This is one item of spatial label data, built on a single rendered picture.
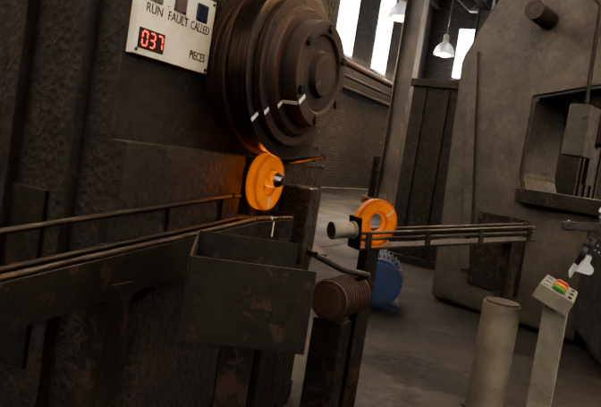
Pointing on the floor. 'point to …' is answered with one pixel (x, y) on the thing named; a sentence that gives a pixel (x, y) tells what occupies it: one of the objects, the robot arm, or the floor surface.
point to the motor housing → (331, 337)
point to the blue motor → (387, 283)
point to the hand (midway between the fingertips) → (569, 272)
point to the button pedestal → (548, 342)
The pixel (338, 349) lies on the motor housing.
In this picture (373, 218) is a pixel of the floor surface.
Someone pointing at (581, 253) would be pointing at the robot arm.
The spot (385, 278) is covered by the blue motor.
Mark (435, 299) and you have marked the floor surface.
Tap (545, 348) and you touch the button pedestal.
